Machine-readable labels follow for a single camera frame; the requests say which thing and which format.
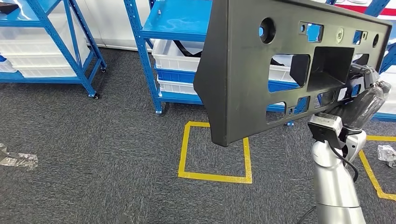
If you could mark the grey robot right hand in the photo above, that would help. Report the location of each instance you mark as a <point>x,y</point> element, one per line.
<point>365,105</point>

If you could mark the black plastic plate bracket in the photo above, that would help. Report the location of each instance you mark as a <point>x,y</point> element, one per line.
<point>235,92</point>

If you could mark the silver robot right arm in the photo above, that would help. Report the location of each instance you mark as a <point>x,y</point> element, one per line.
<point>331,185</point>

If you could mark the black part in crate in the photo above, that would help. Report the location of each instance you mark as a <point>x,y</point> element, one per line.
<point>185,51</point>

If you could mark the black plastic part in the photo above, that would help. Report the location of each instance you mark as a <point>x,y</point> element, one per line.
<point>7,8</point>

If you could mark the stack of white crates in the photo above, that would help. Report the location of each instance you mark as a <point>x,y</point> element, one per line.
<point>389,105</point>

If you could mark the crumpled clear plastic wrap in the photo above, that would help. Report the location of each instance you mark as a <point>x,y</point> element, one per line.
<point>18,160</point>
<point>386,154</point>

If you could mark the yellow tape floor square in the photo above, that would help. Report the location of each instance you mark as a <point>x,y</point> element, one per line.
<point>371,176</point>
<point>182,154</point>

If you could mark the white car with red stripe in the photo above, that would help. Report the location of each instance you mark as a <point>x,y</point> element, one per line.
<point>108,18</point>

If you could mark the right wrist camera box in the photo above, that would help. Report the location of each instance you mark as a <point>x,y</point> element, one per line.
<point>323,130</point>

